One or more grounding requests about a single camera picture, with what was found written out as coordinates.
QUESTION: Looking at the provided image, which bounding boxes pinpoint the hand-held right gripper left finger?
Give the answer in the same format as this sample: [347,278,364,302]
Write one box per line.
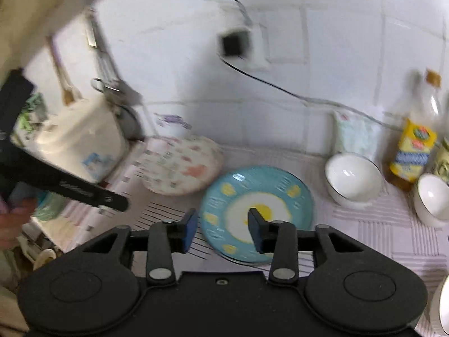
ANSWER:
[82,209,199,286]

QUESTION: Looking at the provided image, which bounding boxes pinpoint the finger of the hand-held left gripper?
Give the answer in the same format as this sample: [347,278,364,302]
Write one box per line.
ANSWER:
[59,173,129,213]

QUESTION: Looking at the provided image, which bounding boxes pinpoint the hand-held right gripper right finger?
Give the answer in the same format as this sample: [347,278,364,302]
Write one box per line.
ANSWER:
[248,208,363,285]

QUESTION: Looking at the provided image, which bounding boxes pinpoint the blue fried egg print plate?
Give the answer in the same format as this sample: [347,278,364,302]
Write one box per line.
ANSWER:
[200,165,316,265]

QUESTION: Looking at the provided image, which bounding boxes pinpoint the white carrot print plate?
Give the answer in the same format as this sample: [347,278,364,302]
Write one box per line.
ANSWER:
[138,135,225,197]

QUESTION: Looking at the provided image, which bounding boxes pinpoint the white bowl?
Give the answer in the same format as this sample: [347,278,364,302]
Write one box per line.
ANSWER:
[412,173,449,228]
[323,152,384,208]
[429,274,449,336]

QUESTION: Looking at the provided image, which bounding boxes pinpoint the person's left hand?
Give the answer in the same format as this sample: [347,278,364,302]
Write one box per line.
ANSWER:
[0,197,37,251]

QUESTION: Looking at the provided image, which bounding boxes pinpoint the green printed packet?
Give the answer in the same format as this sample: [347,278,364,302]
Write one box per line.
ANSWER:
[14,93,49,137]

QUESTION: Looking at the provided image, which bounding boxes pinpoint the white rice cooker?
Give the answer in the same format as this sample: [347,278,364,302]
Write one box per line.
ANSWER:
[10,96,129,184]

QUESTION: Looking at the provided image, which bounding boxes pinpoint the wooden spatula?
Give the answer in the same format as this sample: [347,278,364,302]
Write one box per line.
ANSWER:
[47,37,82,106]

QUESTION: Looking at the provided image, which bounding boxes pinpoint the striped table cloth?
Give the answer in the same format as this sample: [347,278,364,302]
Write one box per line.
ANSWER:
[31,140,449,337]

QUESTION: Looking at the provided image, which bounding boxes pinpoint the metal ladle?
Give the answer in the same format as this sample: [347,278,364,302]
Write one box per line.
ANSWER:
[84,8,146,141]

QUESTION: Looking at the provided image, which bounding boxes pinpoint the white salt bag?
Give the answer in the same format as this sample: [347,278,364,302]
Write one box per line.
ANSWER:
[331,110,384,159]

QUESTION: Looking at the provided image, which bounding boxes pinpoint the yellow label oil bottle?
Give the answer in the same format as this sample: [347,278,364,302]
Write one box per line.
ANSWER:
[389,69,443,192]

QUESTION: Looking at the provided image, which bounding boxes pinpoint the black plug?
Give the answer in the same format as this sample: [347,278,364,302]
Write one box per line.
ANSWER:
[220,31,250,57]

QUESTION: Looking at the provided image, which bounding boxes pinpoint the clear bottle with pale label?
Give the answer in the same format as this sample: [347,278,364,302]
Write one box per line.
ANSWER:
[430,91,449,185]

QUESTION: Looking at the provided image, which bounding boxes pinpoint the white wall socket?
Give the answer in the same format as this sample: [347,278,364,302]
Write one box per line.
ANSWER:
[216,24,271,70]

